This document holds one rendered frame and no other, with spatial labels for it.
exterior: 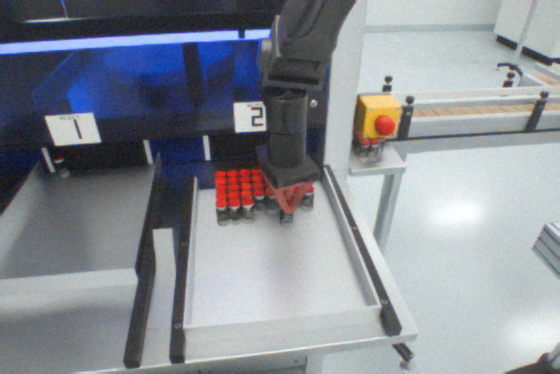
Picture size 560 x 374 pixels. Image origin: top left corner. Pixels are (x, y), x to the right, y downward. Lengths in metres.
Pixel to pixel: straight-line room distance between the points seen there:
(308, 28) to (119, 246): 0.47
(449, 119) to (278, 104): 0.60
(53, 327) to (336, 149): 0.58
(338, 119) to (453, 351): 1.15
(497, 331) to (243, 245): 1.34
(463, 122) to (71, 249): 0.90
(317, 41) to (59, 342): 0.50
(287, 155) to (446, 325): 1.32
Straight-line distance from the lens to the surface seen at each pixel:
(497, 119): 1.10
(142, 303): 0.58
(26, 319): 0.66
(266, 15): 0.69
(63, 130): 0.80
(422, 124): 0.99
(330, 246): 0.66
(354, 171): 0.86
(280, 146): 0.54
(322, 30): 0.43
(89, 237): 0.74
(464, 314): 1.81
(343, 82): 0.75
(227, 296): 0.59
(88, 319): 0.62
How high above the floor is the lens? 1.34
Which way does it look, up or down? 36 degrees down
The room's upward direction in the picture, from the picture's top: straight up
